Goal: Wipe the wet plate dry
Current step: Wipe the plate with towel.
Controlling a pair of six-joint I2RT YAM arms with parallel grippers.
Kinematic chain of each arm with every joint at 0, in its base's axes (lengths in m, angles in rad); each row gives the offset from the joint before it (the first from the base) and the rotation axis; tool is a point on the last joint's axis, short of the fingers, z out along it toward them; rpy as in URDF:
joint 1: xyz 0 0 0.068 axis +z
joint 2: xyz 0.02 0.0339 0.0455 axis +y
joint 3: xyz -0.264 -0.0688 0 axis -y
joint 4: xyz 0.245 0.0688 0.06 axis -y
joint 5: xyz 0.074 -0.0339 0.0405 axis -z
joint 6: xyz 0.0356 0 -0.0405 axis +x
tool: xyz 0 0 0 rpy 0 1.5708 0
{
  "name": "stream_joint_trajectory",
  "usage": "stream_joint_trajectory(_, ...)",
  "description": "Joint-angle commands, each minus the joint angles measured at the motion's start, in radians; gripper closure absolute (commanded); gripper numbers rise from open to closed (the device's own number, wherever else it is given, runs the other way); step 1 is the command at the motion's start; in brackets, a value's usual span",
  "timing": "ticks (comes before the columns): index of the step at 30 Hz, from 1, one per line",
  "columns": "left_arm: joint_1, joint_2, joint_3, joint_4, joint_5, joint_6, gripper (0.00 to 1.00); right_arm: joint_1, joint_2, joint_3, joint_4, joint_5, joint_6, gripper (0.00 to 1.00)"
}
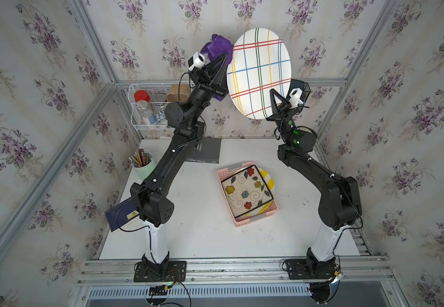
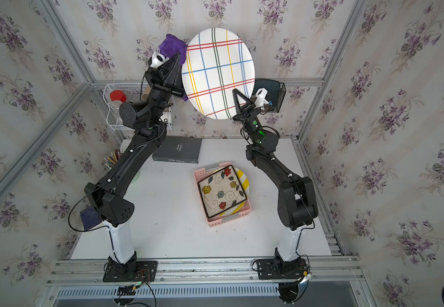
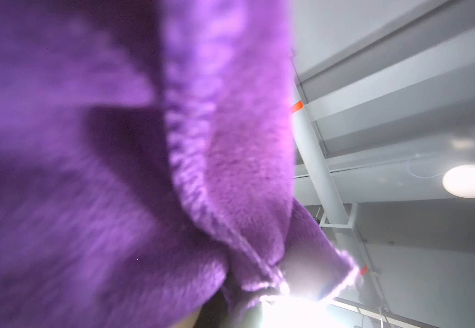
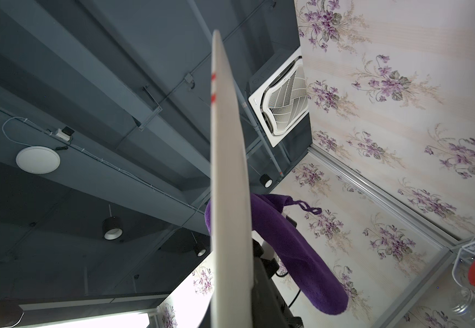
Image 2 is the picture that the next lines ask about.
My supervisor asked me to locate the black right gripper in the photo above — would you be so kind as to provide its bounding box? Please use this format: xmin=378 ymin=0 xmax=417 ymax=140
xmin=231 ymin=93 xmax=264 ymax=148

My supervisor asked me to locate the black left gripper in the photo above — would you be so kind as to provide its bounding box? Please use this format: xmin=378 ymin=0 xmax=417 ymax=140
xmin=145 ymin=59 xmax=187 ymax=127

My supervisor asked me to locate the round plaid plate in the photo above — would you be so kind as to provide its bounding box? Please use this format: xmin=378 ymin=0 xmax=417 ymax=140
xmin=182 ymin=28 xmax=255 ymax=120

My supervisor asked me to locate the square floral plate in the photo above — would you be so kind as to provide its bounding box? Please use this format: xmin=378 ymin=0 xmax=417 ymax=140
xmin=197 ymin=164 xmax=247 ymax=220

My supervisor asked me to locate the purple cloth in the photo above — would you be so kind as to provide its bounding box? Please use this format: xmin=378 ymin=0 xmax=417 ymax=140
xmin=159 ymin=34 xmax=188 ymax=65

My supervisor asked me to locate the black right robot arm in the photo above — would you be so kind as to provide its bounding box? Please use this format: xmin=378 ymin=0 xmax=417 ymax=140
xmin=232 ymin=89 xmax=319 ymax=275

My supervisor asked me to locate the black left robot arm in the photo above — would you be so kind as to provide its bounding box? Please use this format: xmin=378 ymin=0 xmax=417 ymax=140
xmin=85 ymin=53 xmax=185 ymax=276

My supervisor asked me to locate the teal plate in holder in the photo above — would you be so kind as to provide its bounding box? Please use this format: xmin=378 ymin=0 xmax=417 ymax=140
xmin=252 ymin=78 xmax=280 ymax=104

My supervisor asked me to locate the yellow striped round plate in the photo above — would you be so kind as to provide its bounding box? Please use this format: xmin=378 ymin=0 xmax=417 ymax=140
xmin=218 ymin=166 xmax=250 ymax=217

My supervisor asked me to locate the red lidded jar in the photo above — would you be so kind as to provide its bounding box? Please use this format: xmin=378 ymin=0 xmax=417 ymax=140
xmin=109 ymin=90 xmax=127 ymax=103

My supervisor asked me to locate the dark grey book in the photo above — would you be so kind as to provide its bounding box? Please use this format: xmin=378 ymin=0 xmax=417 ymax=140
xmin=152 ymin=136 xmax=202 ymax=164

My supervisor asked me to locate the pink plastic basket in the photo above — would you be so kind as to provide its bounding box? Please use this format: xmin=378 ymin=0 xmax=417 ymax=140
xmin=194 ymin=162 xmax=252 ymax=227

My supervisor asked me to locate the green pencil cup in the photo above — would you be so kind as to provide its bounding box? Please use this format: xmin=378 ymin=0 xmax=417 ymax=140
xmin=103 ymin=147 xmax=145 ymax=189

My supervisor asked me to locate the dark blue notebook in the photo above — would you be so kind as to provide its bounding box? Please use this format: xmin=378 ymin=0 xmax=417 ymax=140
xmin=80 ymin=207 xmax=102 ymax=231

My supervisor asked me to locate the small circuit board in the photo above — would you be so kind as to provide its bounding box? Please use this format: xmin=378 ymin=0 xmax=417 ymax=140
xmin=117 ymin=285 xmax=136 ymax=297

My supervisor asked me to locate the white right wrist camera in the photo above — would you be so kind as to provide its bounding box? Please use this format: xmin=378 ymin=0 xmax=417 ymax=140
xmin=255 ymin=88 xmax=272 ymax=108

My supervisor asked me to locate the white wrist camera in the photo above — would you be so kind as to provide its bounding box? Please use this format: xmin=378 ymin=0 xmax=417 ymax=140
xmin=149 ymin=52 xmax=169 ymax=69
xmin=255 ymin=88 xmax=272 ymax=108

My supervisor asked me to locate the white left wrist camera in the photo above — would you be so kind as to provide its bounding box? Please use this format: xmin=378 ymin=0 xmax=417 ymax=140
xmin=149 ymin=52 xmax=169 ymax=69

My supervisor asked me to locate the black mesh wall holder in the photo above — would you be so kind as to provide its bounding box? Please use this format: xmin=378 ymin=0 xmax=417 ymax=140
xmin=251 ymin=78 xmax=287 ymax=113

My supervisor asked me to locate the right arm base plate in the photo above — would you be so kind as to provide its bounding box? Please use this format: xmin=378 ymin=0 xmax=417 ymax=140
xmin=251 ymin=258 xmax=310 ymax=280

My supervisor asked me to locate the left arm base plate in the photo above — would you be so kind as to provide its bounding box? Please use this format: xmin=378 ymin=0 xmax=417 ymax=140
xmin=103 ymin=259 xmax=159 ymax=283

